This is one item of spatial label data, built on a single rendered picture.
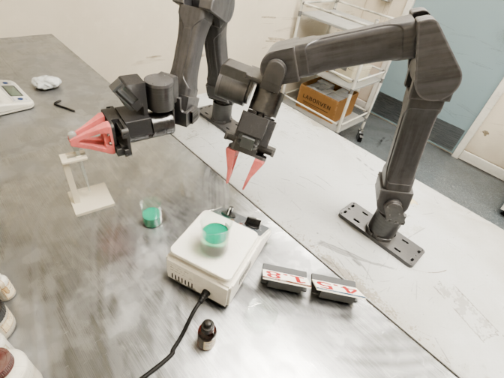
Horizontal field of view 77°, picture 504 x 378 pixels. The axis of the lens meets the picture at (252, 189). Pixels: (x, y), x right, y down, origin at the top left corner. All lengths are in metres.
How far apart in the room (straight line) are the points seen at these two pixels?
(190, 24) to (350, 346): 0.70
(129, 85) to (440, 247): 0.77
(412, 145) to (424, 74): 0.14
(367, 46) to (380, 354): 0.51
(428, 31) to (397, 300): 0.48
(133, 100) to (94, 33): 1.25
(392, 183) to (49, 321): 0.66
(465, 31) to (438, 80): 2.71
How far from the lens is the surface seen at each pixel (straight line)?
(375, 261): 0.76
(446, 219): 0.98
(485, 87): 3.29
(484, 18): 3.25
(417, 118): 0.63
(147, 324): 0.60
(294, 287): 0.63
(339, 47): 0.57
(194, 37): 0.76
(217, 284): 0.55
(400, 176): 0.69
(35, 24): 1.82
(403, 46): 0.57
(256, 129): 0.53
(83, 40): 1.89
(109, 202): 0.78
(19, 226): 0.79
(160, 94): 0.67
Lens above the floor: 1.43
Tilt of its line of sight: 41 degrees down
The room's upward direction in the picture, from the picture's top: 10 degrees clockwise
